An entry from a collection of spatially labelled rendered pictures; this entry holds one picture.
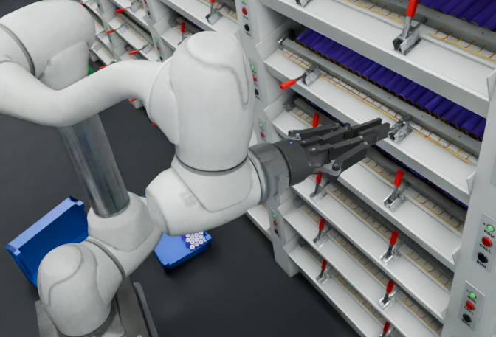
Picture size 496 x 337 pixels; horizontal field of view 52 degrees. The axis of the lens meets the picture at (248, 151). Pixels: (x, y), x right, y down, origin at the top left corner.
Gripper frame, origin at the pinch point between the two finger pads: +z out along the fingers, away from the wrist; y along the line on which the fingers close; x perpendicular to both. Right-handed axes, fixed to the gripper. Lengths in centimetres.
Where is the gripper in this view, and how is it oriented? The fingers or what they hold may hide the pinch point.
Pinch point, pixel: (369, 132)
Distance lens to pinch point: 93.1
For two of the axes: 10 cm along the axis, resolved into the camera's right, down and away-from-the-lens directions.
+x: 0.3, -8.3, -5.6
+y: 5.4, 4.9, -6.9
